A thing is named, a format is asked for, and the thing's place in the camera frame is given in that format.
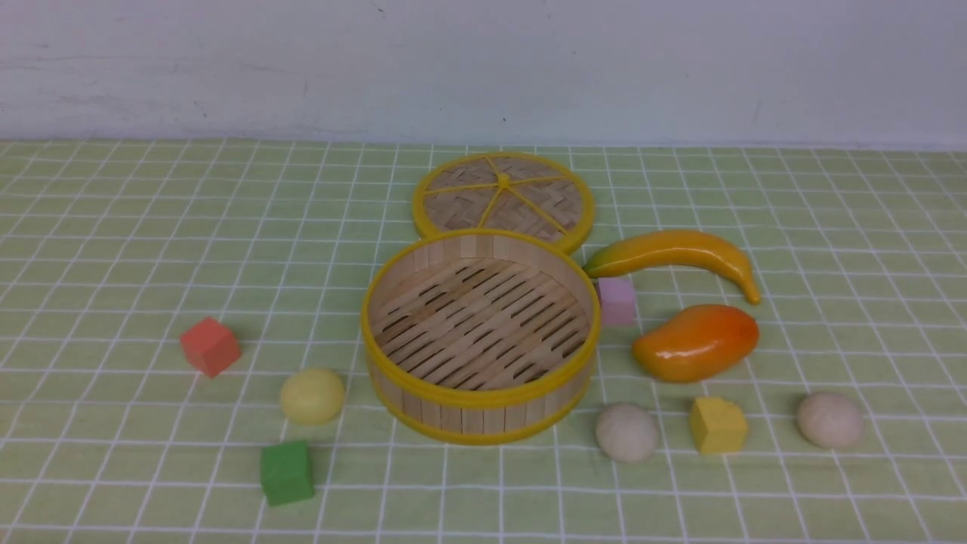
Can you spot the woven bamboo steamer lid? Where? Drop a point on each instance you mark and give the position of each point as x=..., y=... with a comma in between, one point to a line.
x=505, y=190

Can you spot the yellow toy banana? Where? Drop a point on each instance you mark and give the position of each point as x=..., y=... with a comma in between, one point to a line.
x=691, y=248

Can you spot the orange toy mango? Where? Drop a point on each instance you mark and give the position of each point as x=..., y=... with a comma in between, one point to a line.
x=697, y=343

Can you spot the white bun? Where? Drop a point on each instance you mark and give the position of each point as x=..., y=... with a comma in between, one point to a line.
x=830, y=420
x=626, y=433

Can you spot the bamboo steamer tray yellow rim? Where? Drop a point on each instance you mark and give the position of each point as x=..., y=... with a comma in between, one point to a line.
x=480, y=337

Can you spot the yellow bun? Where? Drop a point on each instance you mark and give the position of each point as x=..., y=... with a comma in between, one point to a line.
x=313, y=396

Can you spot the green checkered tablecloth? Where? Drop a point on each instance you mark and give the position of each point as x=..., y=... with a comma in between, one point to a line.
x=112, y=249

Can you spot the yellow foam cube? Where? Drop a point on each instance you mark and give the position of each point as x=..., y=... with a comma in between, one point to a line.
x=718, y=426

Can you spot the red foam cube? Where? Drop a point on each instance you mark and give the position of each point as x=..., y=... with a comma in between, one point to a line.
x=210, y=346

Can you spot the pink foam cube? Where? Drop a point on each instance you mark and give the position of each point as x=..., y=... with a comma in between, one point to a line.
x=619, y=303

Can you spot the green foam cube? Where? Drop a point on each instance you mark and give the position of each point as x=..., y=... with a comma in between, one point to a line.
x=286, y=473

